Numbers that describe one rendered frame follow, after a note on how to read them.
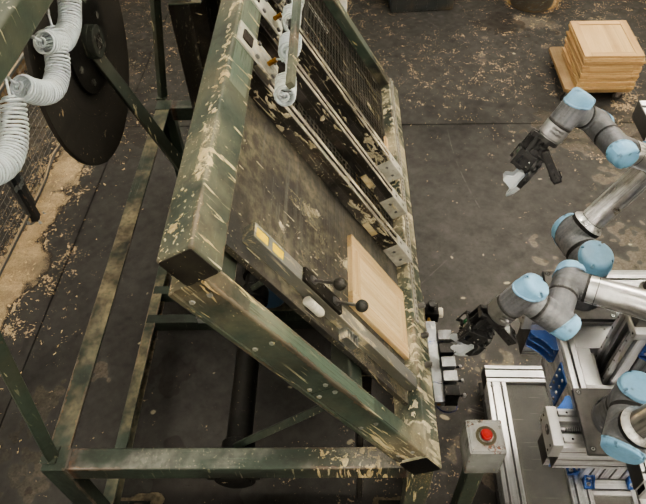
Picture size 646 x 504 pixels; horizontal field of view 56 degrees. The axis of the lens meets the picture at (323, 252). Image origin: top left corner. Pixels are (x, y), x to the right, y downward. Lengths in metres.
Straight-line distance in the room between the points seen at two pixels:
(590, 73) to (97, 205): 3.64
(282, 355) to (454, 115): 3.54
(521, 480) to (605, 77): 3.19
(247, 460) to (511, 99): 3.68
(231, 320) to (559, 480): 1.90
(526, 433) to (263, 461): 1.30
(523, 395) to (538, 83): 2.94
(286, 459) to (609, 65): 3.80
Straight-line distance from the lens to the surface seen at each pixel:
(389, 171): 2.89
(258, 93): 2.00
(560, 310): 1.62
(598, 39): 5.22
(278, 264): 1.67
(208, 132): 1.54
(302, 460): 2.26
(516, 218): 4.13
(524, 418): 3.06
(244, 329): 1.49
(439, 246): 3.87
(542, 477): 2.97
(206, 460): 2.31
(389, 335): 2.22
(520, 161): 1.91
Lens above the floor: 2.87
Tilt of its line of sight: 49 degrees down
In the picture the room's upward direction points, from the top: 3 degrees counter-clockwise
